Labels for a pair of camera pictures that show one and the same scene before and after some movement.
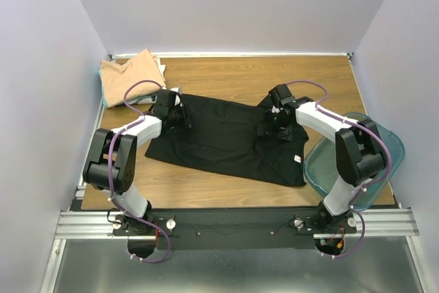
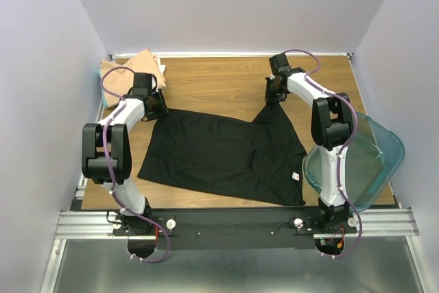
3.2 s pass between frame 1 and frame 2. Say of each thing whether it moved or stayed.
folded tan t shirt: stayed
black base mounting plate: stayed
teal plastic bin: stayed
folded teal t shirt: stayed
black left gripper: moved
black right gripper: moved
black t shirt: moved
